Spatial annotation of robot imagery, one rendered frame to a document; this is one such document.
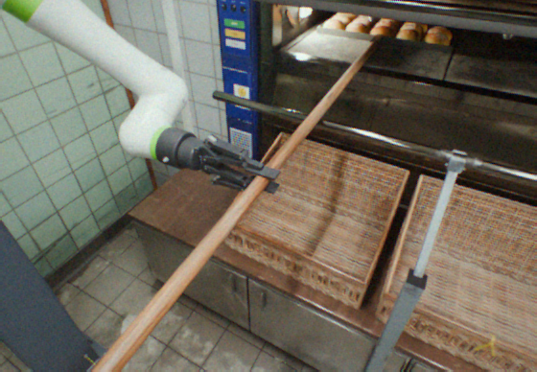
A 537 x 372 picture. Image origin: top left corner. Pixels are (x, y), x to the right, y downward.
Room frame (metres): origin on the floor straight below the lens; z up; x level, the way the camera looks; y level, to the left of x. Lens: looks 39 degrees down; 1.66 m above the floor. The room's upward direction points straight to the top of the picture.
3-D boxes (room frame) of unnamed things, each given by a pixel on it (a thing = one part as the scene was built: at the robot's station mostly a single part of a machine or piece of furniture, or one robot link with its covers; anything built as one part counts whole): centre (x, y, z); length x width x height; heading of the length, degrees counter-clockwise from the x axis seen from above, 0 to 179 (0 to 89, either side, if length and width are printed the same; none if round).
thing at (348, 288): (0.93, -0.19, 0.72); 0.56 x 0.49 x 0.28; 60
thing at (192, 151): (0.63, 0.14, 1.19); 0.09 x 0.07 x 0.08; 62
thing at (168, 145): (0.67, 0.21, 1.19); 0.12 x 0.06 x 0.09; 152
